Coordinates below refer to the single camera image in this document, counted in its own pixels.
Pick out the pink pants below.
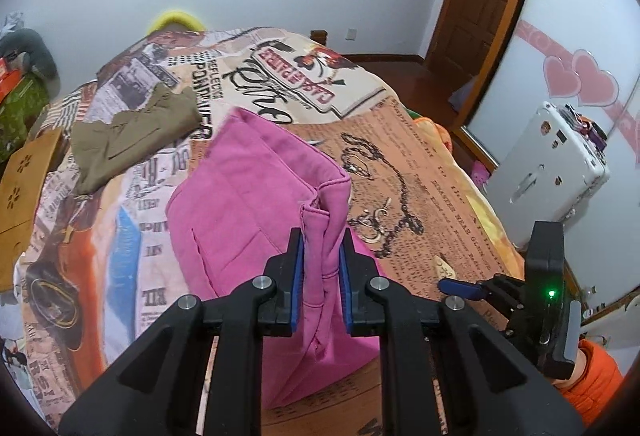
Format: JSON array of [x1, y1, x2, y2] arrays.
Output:
[[166, 108, 378, 409]]

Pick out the orange sleeve forearm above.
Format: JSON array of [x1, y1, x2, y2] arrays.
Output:
[[553, 338, 623, 425]]

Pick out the newspaper print bed quilt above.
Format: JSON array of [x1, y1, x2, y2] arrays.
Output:
[[11, 27, 523, 435]]

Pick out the silver suitcase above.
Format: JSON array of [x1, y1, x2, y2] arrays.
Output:
[[485, 102, 611, 250]]

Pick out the olive green pants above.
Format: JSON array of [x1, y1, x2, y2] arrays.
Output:
[[70, 83, 202, 195]]

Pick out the white wardrobe sliding door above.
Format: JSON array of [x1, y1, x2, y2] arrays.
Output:
[[462, 0, 640, 312]]

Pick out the green storage basket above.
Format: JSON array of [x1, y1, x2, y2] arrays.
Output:
[[0, 74, 49, 163]]

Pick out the orange box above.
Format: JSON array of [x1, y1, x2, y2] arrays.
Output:
[[0, 58, 22, 103]]

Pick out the grey plush pillow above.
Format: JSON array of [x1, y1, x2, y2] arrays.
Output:
[[1, 28, 58, 80]]

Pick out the yellow foam headboard guard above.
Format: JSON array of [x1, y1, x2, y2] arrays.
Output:
[[146, 10, 206, 34]]

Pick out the white wall socket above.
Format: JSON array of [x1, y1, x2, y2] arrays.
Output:
[[345, 28, 357, 41]]

